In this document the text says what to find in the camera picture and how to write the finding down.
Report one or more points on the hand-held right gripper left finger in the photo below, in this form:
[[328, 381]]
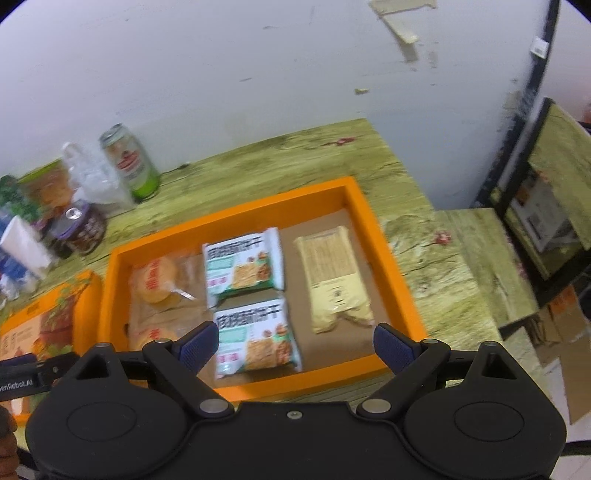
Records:
[[201, 346]]

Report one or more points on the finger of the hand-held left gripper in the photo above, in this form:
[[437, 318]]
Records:
[[51, 369]]

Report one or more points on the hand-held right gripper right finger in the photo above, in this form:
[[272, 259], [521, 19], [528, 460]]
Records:
[[392, 346]]

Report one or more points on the orange printed box lid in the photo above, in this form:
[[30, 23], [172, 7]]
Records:
[[46, 318]]

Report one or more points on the round egg cake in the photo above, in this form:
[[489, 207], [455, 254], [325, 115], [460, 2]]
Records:
[[147, 330], [154, 281]]

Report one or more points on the green white biscuit packet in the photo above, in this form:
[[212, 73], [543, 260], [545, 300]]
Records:
[[258, 341], [242, 267]]

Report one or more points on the clear soda cracker packet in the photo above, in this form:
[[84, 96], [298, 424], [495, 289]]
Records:
[[332, 277]]

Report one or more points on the orange box tray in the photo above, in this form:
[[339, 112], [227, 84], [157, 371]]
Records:
[[231, 224]]

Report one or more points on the green wood-grain desktop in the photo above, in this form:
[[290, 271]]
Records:
[[415, 217]]

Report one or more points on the blue water bottle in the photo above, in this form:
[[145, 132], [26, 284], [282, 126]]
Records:
[[11, 272]]

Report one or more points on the white tissue pack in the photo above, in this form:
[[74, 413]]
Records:
[[25, 244]]

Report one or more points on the wood-grain side table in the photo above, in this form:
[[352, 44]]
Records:
[[485, 258]]

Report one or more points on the purple lidded food can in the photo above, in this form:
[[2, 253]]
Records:
[[81, 228]]

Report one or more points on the green tea pouch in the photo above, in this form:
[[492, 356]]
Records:
[[16, 198]]

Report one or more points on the brown cardboard box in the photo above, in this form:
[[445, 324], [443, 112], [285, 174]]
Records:
[[568, 350]]

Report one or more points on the orange snack pouch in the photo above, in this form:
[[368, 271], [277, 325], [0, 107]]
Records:
[[48, 189]]

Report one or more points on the white plastic bag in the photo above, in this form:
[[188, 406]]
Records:
[[101, 189]]

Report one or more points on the green white beer can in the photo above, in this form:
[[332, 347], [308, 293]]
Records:
[[134, 166]]

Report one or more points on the black framed wood-grain table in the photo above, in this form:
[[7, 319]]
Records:
[[561, 147]]

